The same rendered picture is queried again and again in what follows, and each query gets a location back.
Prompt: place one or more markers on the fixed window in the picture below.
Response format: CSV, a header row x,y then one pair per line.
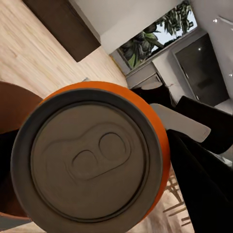
x,y
156,38

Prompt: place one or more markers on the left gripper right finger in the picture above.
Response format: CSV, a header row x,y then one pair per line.
x,y
206,184

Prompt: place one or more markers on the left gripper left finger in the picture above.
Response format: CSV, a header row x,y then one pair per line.
x,y
6,145

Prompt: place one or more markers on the trash can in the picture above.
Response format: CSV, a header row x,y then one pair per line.
x,y
16,103

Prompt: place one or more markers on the breakfast table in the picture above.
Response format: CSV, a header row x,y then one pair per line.
x,y
171,174

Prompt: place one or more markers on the dishwasher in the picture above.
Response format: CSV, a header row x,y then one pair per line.
x,y
152,79

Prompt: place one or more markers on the can of soda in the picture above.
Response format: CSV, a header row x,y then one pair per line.
x,y
92,157

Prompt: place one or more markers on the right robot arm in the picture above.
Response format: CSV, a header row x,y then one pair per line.
x,y
210,127

